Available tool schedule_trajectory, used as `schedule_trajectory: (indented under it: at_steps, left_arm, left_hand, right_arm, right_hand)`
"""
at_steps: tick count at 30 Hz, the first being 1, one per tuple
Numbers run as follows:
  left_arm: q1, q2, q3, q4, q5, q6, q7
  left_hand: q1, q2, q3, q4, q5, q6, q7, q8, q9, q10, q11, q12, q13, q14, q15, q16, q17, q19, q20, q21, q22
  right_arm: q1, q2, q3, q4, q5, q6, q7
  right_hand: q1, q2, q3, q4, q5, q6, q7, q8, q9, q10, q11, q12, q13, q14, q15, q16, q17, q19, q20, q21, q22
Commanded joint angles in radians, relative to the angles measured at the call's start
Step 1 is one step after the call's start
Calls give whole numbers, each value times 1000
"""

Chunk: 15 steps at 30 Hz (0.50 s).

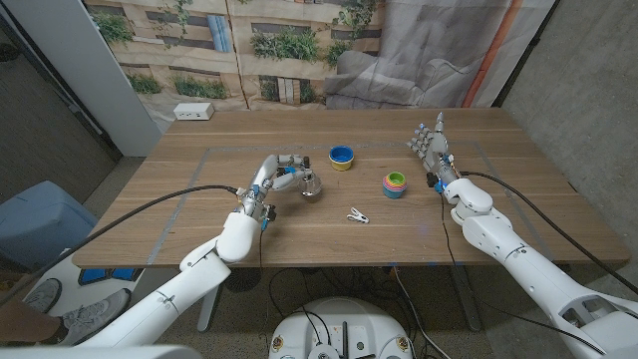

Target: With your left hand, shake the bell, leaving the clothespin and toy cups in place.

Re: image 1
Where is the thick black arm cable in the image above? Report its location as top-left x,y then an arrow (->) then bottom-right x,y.
0,184 -> 240,306
461,171 -> 638,295

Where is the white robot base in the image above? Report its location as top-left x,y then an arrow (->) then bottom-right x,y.
267,297 -> 414,359

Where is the white wall panel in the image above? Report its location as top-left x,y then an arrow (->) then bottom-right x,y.
2,0 -> 163,159

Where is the rainbow stack of toy cups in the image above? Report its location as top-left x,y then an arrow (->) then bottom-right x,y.
382,171 -> 408,199

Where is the white table leg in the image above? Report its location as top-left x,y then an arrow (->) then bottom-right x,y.
196,283 -> 224,333
450,263 -> 483,333

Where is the white robot torso edge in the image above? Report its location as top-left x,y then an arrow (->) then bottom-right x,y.
0,344 -> 203,359

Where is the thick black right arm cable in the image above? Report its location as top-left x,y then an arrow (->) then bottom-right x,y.
461,171 -> 638,295

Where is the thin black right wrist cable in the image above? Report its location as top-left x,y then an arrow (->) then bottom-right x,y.
440,191 -> 607,356

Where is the printed fabric backdrop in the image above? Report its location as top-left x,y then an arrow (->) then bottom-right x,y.
82,0 -> 557,134

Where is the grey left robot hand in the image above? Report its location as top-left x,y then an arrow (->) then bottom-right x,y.
236,154 -> 313,220

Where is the white power strip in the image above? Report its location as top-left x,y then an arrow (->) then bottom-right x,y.
172,102 -> 215,122

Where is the black round device under table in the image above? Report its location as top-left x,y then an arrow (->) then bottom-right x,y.
223,267 -> 263,293

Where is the silver bell with black handle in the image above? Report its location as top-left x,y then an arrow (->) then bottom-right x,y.
297,169 -> 323,199

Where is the blue and yellow toy cup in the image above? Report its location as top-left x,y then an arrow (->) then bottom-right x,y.
328,145 -> 355,173

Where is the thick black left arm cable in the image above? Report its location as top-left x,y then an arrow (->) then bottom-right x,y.
0,184 -> 240,306

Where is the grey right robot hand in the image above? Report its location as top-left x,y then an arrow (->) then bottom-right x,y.
407,112 -> 463,188

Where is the person's brown trouser leg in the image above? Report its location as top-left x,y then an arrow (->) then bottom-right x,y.
0,297 -> 62,345

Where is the grey sneaker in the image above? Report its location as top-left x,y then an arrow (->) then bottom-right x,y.
58,287 -> 133,346
22,277 -> 64,315

